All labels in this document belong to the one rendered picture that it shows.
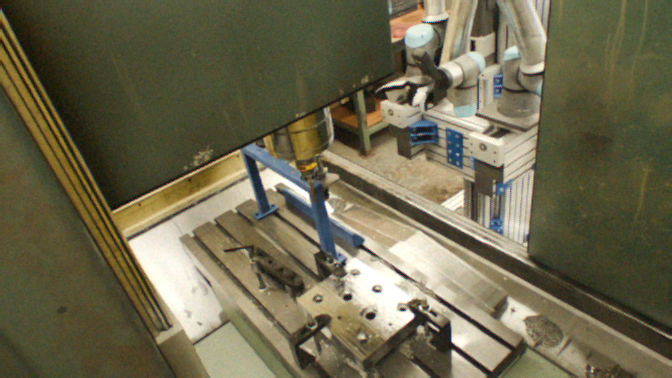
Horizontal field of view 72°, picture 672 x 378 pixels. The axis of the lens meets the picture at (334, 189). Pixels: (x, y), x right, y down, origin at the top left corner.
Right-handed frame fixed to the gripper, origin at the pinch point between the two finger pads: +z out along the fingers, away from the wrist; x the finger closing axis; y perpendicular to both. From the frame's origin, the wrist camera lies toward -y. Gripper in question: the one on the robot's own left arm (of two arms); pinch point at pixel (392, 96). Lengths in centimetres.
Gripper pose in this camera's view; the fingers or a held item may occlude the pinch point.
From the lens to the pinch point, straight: 131.4
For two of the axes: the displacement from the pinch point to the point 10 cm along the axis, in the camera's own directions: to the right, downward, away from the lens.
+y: 1.6, 8.1, 5.6
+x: -5.9, -3.7, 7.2
